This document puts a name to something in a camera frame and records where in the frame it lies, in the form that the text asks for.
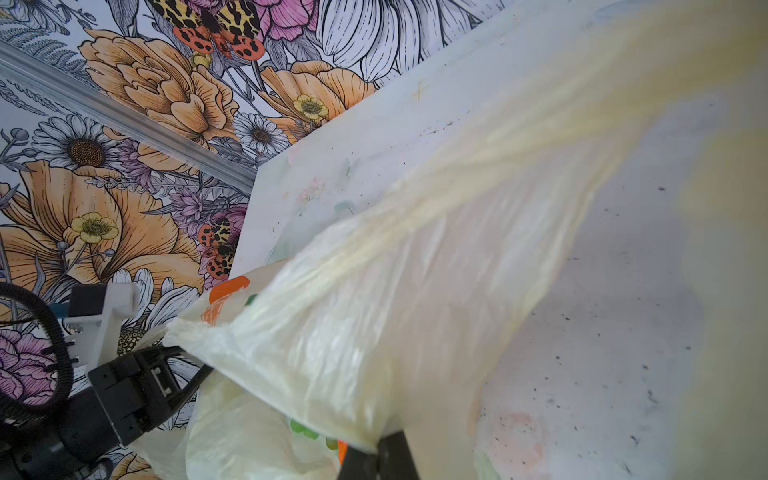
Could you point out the cream plastic bag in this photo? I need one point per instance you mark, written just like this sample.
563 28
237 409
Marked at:
546 259

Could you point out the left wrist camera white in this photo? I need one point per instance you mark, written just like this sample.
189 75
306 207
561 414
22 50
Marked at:
91 321

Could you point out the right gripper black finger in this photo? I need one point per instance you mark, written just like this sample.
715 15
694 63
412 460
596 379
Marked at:
392 461

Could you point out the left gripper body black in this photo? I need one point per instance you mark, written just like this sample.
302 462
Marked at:
127 398

